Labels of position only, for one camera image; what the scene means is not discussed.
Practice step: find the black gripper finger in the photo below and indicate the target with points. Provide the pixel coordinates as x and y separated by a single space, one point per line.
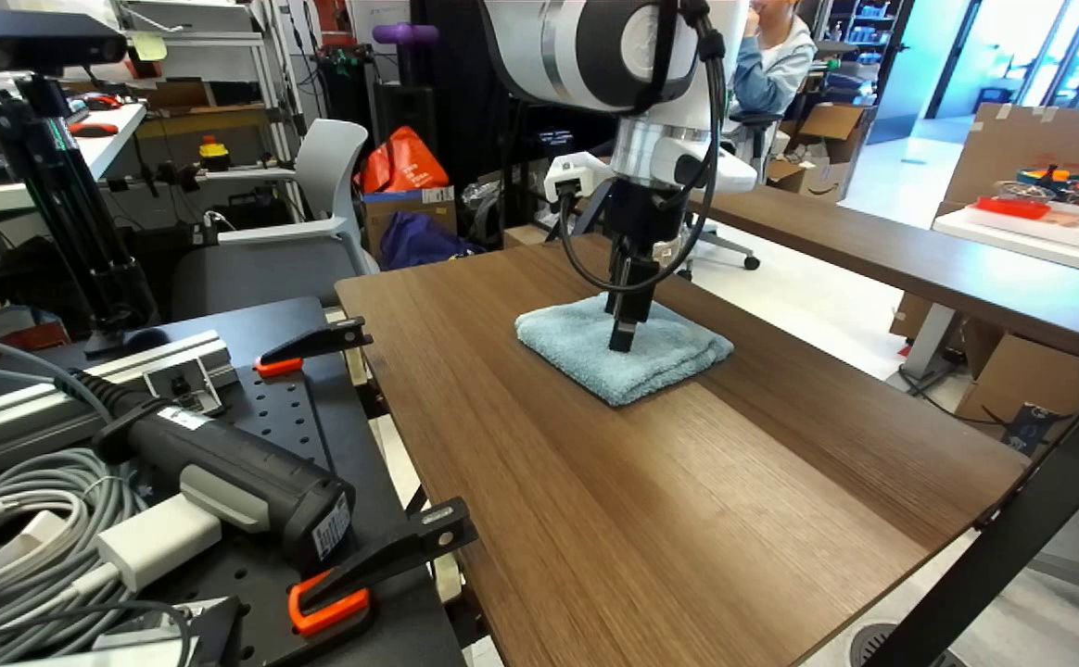
626 322
615 278

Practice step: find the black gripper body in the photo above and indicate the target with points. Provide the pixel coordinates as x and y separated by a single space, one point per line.
638 216

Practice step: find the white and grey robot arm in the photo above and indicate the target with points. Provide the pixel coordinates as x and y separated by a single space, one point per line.
662 70

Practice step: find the orange bag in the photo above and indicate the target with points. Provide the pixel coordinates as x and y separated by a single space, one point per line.
402 163

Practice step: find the grey office chair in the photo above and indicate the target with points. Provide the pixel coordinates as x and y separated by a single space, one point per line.
240 269

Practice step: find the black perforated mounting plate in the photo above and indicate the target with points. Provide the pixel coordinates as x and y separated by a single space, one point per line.
402 629

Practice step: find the brown cardboard box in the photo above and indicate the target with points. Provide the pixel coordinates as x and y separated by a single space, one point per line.
1025 392

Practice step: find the black orange bar clamp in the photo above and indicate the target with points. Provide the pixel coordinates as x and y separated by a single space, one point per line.
344 590

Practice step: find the tray of colourful toys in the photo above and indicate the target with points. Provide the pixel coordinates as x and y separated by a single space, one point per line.
1039 193

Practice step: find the black handheld scanner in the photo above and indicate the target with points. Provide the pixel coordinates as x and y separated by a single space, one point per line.
231 471

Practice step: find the black tripod stand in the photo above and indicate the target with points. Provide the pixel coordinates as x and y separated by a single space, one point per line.
41 153

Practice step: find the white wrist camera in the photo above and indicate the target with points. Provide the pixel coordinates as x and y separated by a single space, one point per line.
577 174

